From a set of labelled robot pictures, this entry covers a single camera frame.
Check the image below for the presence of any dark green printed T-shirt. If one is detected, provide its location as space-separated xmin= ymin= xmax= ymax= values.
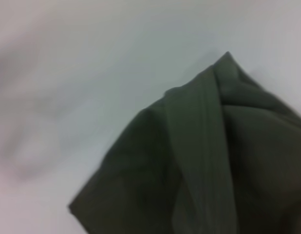
xmin=68 ymin=51 xmax=301 ymax=234

